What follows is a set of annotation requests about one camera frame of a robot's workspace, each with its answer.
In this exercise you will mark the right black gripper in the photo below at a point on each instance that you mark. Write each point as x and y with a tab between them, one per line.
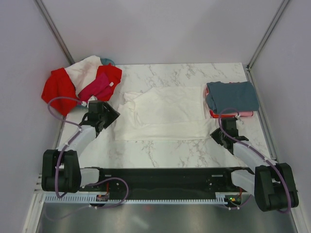
214	135

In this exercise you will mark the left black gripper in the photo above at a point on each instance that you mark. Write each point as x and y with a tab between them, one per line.
112	115

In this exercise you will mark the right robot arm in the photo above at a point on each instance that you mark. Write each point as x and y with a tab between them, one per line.
270	183

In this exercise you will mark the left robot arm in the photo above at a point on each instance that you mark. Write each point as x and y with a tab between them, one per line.
61	171

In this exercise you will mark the folded red-orange t-shirt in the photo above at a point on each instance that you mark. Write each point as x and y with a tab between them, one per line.
213	115

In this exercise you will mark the magenta t-shirt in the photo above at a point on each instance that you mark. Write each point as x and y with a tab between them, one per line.
100	88

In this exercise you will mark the folded pink t-shirt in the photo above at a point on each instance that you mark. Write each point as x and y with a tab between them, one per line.
241	114

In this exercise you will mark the folded grey-blue t-shirt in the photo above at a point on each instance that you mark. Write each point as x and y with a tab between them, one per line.
228	97

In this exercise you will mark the teal laundry basket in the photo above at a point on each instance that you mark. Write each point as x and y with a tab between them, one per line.
104	63

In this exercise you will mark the red t-shirt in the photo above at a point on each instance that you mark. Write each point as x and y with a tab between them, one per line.
60	91

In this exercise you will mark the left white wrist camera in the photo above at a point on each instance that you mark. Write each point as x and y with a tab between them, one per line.
86	103

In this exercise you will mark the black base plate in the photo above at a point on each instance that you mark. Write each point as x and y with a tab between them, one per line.
166	182

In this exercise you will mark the white slotted cable duct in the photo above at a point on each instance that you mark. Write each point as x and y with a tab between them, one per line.
103	198

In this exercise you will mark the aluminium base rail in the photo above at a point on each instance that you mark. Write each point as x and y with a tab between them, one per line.
38	186

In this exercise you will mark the left aluminium frame post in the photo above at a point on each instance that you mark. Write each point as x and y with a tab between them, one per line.
54	30

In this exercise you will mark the aluminium frame post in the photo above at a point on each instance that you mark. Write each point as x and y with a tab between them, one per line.
270	29
54	30

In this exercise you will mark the right aluminium frame post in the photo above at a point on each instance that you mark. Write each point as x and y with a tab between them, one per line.
270	29

